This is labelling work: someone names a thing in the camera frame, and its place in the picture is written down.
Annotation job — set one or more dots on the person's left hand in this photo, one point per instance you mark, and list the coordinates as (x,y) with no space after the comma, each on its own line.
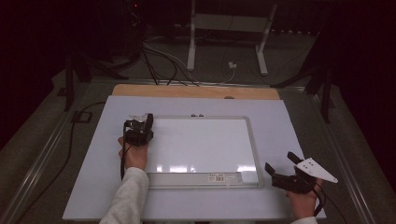
(135,155)

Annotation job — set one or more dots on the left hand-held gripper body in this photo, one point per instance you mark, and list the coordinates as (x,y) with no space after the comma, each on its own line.
(138,133)

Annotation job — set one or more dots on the metal floor rail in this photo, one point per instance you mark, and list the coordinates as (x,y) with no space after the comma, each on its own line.
(342,161)
(37,161)
(280,87)

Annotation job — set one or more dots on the black square floor socket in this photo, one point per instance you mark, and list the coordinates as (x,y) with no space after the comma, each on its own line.
(82,116)

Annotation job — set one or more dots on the silver-framed whiteboard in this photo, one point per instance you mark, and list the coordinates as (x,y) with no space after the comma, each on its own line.
(202,143)

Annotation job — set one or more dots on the striped sticker label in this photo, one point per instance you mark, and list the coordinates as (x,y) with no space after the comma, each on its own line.
(216,178)

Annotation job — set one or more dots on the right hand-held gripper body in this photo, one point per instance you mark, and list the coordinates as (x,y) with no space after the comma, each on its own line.
(292,184)

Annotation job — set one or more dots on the dark equipment rack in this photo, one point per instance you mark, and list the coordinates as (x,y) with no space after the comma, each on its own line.
(134,31)

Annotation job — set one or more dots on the white table mat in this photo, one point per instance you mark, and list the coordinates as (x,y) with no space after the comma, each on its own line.
(274,124)

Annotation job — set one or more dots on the person's right hand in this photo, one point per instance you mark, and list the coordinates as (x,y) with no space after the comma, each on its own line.
(304,204)

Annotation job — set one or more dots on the white metal stand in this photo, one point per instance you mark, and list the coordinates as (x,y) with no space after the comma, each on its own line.
(192,46)

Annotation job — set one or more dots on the black tripod stand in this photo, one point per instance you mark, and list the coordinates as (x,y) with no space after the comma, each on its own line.
(326,99)
(69,84)

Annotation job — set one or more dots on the wooden table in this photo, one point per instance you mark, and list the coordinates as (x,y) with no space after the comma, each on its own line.
(186,91)

